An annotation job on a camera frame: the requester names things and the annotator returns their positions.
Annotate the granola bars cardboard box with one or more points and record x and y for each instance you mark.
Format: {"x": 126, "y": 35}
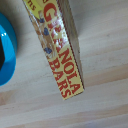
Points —
{"x": 60, "y": 43}

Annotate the blue plastic bowl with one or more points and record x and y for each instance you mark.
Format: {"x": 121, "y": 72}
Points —
{"x": 7, "y": 56}

